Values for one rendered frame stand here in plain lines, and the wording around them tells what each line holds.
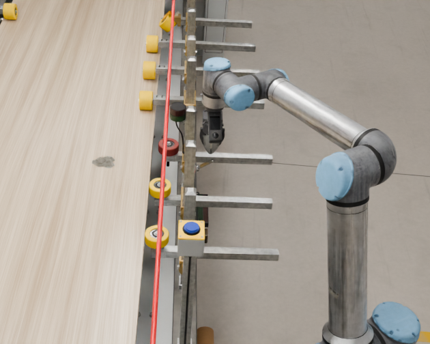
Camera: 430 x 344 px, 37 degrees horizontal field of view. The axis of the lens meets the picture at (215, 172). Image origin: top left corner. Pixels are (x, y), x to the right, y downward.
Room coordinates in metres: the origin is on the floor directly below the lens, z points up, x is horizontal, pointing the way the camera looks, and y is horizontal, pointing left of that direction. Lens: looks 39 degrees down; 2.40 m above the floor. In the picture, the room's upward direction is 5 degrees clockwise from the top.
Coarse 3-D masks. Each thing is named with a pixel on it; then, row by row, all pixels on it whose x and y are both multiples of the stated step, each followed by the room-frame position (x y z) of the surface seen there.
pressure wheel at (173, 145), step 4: (160, 140) 2.03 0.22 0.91; (168, 140) 2.04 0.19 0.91; (172, 140) 2.04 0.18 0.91; (160, 144) 2.00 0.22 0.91; (168, 144) 2.01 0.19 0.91; (172, 144) 2.02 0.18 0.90; (176, 144) 2.01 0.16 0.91; (160, 148) 1.98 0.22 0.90; (168, 148) 1.98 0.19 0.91; (172, 148) 1.98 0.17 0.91; (176, 148) 1.99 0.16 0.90; (160, 152) 1.98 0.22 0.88; (168, 152) 1.97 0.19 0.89; (172, 152) 1.98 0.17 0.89; (176, 152) 1.99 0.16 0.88; (168, 164) 2.01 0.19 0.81
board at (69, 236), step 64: (64, 0) 3.23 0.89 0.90; (128, 0) 3.30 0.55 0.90; (0, 64) 2.51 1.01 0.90; (64, 64) 2.56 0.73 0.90; (128, 64) 2.61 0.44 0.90; (0, 128) 2.03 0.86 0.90; (64, 128) 2.06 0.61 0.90; (128, 128) 2.10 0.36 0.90; (0, 192) 1.65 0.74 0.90; (64, 192) 1.68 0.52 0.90; (128, 192) 1.71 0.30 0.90; (0, 256) 1.36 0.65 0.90; (64, 256) 1.38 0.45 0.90; (128, 256) 1.41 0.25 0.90; (0, 320) 1.12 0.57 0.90; (64, 320) 1.14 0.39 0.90; (128, 320) 1.16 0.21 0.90
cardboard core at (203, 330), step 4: (200, 328) 1.78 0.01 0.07; (204, 328) 1.78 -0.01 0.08; (208, 328) 1.78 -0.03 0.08; (200, 332) 1.76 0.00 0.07; (204, 332) 1.76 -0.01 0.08; (208, 332) 1.76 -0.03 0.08; (212, 332) 1.77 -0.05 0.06; (200, 336) 1.74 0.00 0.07; (204, 336) 1.74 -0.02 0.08; (208, 336) 1.74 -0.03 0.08; (212, 336) 1.75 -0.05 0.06; (200, 340) 1.72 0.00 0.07; (204, 340) 1.72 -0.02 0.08; (208, 340) 1.72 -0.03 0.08; (212, 340) 1.73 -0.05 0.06
